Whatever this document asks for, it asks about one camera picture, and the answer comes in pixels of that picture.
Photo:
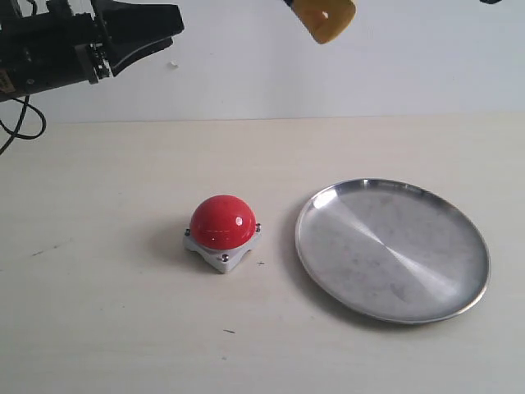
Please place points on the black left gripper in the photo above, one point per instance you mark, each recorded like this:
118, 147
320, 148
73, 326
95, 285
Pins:
45, 51

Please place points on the yellow black claw hammer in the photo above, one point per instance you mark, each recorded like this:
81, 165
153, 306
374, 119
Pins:
325, 20

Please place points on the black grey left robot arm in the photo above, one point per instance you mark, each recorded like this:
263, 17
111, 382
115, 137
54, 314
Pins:
59, 47

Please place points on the red dome push button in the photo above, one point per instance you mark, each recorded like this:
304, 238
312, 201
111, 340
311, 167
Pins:
222, 230

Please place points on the round stainless steel plate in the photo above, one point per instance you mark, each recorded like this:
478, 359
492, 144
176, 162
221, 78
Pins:
392, 251

